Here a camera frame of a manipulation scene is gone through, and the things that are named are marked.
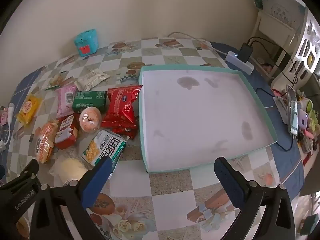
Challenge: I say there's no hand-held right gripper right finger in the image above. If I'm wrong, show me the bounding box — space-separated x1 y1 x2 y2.
214 156 297 240

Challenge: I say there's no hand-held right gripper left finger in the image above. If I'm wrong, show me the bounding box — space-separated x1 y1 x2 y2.
29 157 112 240

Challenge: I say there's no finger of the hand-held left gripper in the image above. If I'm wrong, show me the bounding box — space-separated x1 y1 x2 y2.
0 159 40 190

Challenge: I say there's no pale yellow bun packet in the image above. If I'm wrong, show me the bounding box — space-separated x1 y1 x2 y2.
49 154 93 187

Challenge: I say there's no white green corn snack packet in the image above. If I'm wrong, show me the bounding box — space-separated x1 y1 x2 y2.
80 129 127 173

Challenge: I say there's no round orange cake packet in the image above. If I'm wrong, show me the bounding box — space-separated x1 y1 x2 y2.
79 107 102 133

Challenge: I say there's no shallow teal-rimmed cardboard box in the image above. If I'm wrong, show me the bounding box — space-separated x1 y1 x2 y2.
138 64 279 174

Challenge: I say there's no large red snack packet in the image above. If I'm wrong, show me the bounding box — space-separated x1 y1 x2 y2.
111 116 139 140
101 85 143 128

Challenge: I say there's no clear green-edged snack packet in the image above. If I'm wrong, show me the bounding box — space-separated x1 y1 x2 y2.
44 73 66 91

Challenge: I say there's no orange bread packet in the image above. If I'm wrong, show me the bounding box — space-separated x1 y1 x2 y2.
34 120 59 164

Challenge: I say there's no small red white-label packet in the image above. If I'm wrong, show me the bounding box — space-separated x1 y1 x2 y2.
54 114 79 150

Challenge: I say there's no white handheld device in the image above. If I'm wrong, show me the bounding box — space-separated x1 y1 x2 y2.
6 106 15 125

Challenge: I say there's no yellow snack packet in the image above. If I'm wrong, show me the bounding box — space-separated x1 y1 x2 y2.
15 94 43 125

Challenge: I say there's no pink snack packet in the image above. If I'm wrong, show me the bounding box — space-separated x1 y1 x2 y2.
55 84 78 120

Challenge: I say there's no white phone stand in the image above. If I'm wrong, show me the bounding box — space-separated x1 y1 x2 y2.
272 95 292 124

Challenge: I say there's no smartphone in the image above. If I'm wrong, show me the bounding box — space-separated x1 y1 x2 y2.
286 84 299 137

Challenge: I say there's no pile of small trinkets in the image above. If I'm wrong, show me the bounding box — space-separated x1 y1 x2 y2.
296 92 320 155

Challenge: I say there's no cream white snack packet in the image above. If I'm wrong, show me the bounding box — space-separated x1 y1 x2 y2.
74 69 110 92

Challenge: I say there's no white power strip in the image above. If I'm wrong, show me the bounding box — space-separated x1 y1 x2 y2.
225 51 254 75

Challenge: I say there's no black charger plug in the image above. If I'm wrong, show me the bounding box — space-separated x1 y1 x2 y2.
236 42 254 63

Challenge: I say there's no teal plastic toy box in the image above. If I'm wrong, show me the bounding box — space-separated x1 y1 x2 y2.
73 29 98 57

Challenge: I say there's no white cutout plastic shelf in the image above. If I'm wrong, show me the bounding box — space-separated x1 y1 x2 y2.
271 5 320 90

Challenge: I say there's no cream wooden furniture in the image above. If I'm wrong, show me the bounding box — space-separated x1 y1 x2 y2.
250 0 307 52

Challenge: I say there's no white device cable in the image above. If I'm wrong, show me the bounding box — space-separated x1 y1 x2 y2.
0 124 12 150

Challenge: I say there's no black phone cable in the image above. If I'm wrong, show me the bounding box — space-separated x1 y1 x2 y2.
255 88 294 152

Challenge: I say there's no white power strip cable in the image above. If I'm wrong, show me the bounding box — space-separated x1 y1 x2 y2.
167 32 228 55

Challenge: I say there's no black charger cable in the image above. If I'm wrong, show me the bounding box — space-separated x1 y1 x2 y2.
249 41 298 85
247 37 300 90

